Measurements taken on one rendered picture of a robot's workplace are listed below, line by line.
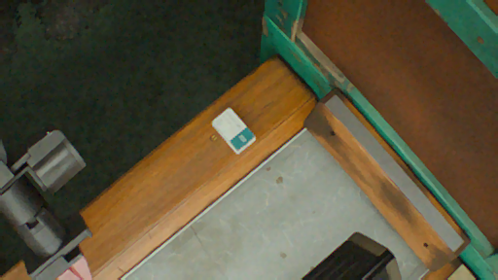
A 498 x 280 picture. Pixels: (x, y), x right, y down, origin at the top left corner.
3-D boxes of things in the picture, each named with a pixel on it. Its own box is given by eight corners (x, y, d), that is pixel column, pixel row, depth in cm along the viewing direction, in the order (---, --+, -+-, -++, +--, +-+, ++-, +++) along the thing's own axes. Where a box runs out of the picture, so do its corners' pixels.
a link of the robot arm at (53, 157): (-44, 143, 78) (-35, 160, 71) (23, 86, 81) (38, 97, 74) (11, 209, 84) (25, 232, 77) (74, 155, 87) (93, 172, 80)
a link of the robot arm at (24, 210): (-20, 186, 80) (-15, 198, 75) (18, 152, 81) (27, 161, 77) (12, 225, 83) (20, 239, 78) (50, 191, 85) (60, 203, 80)
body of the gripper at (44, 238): (96, 238, 82) (61, 195, 79) (37, 286, 80) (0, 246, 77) (85, 219, 88) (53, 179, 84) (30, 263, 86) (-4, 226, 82)
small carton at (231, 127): (212, 124, 104) (211, 121, 102) (230, 111, 105) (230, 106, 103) (237, 155, 103) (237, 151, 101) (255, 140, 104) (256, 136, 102)
